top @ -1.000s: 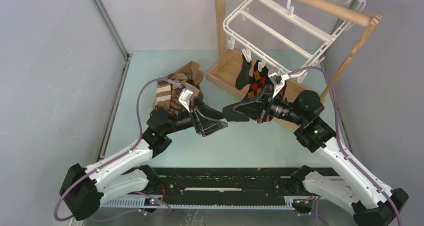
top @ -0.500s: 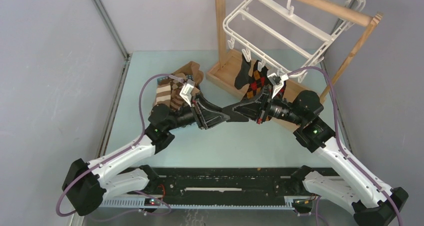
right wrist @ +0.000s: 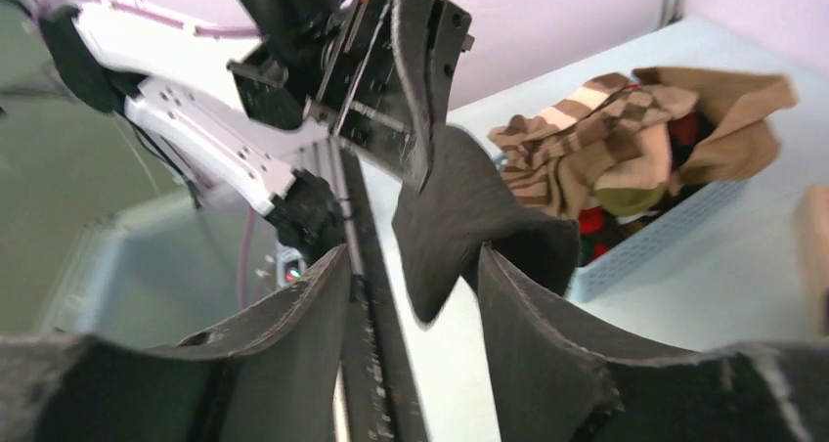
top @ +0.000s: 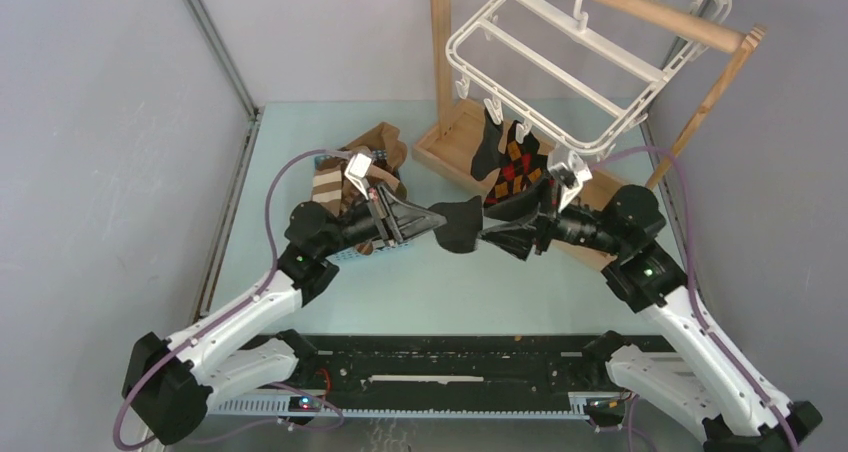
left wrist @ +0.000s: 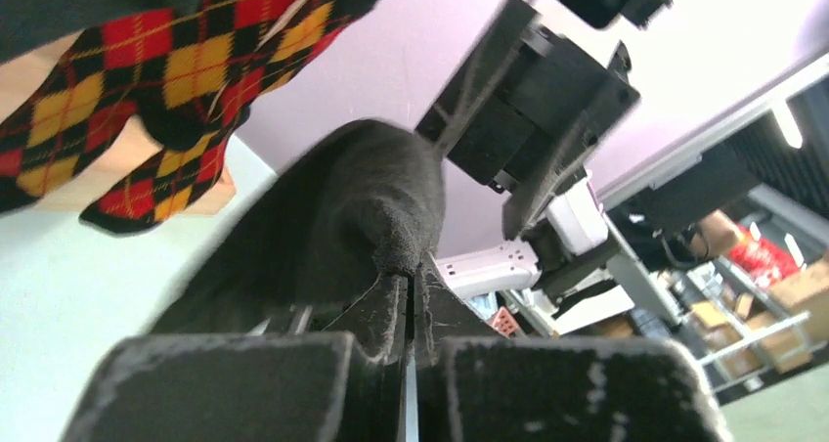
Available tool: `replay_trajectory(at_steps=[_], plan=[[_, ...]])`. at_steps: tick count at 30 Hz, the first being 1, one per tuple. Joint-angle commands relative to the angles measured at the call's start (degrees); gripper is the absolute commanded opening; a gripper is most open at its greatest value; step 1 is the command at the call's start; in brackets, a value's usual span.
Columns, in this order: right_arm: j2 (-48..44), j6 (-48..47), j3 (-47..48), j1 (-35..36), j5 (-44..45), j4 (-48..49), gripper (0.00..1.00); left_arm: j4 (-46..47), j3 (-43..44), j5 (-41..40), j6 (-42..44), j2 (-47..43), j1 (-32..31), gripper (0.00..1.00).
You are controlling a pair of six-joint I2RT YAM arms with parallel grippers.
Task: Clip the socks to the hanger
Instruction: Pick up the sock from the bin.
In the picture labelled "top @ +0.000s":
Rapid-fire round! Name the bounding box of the pile of socks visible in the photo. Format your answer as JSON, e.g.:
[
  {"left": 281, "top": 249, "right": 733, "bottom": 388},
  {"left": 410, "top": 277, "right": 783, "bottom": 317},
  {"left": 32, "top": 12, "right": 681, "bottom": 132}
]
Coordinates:
[{"left": 311, "top": 122, "right": 408, "bottom": 218}]

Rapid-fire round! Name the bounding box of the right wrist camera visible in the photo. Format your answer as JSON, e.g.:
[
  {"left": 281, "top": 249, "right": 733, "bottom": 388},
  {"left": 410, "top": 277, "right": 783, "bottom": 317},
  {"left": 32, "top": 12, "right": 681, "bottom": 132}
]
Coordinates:
[{"left": 547, "top": 147, "right": 592, "bottom": 212}]

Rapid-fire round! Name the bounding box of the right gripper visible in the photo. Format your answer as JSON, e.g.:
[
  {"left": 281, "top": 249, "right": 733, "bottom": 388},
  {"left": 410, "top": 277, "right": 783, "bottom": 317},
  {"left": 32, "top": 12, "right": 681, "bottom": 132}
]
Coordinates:
[{"left": 477, "top": 170, "right": 625, "bottom": 264}]

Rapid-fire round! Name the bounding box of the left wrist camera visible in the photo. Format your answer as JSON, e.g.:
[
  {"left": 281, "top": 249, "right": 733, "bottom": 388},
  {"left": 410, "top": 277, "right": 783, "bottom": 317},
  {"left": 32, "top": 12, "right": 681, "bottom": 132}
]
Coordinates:
[{"left": 344, "top": 152, "right": 373, "bottom": 201}]

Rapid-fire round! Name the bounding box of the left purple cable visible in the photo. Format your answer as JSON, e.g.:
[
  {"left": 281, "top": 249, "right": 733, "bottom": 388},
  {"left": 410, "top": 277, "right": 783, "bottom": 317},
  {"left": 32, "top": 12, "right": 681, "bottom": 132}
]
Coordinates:
[{"left": 112, "top": 148, "right": 359, "bottom": 452}]

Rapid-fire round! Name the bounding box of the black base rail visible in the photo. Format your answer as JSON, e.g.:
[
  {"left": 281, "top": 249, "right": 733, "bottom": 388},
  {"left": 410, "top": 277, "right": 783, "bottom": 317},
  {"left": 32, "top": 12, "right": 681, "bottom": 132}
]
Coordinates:
[{"left": 188, "top": 332, "right": 664, "bottom": 416}]

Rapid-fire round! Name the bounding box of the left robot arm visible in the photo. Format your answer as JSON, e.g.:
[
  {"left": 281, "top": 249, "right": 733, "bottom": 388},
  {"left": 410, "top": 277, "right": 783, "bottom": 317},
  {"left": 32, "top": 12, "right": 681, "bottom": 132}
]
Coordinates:
[{"left": 113, "top": 184, "right": 451, "bottom": 451}]

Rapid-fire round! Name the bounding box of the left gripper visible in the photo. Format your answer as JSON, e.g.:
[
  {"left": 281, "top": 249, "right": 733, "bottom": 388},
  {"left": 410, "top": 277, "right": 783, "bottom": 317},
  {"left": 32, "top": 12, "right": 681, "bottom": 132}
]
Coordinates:
[{"left": 319, "top": 182, "right": 446, "bottom": 258}]

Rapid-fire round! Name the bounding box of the wooden hanger stand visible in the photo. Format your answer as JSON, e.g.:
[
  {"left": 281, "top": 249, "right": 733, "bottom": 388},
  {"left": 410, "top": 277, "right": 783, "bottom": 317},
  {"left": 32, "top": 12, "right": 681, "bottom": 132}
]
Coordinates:
[{"left": 411, "top": 0, "right": 768, "bottom": 271}]

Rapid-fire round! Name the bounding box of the black sock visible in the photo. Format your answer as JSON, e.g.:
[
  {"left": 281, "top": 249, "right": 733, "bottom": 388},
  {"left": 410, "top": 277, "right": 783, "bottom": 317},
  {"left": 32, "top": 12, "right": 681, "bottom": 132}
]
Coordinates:
[
  {"left": 428, "top": 195, "right": 483, "bottom": 254},
  {"left": 470, "top": 108, "right": 503, "bottom": 181}
]

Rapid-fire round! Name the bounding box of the white plastic clip hanger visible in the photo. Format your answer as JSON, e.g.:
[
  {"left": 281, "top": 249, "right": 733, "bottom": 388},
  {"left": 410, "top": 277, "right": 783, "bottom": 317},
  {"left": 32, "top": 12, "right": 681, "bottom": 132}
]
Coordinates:
[{"left": 444, "top": 0, "right": 742, "bottom": 159}]

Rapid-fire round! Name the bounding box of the light blue perforated basket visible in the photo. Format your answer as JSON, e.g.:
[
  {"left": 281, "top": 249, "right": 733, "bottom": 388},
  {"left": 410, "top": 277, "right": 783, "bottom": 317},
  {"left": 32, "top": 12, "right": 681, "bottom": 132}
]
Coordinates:
[{"left": 311, "top": 149, "right": 406, "bottom": 261}]

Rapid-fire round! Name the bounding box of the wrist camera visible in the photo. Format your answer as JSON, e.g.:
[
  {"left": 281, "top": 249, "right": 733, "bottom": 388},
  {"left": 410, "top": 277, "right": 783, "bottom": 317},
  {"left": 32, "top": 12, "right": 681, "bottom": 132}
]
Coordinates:
[
  {"left": 547, "top": 147, "right": 592, "bottom": 212},
  {"left": 344, "top": 152, "right": 373, "bottom": 201}
]

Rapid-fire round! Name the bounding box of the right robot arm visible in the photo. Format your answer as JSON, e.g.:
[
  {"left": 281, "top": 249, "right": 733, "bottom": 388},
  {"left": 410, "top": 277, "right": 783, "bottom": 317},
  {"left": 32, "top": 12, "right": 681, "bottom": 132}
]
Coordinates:
[{"left": 482, "top": 178, "right": 823, "bottom": 451}]

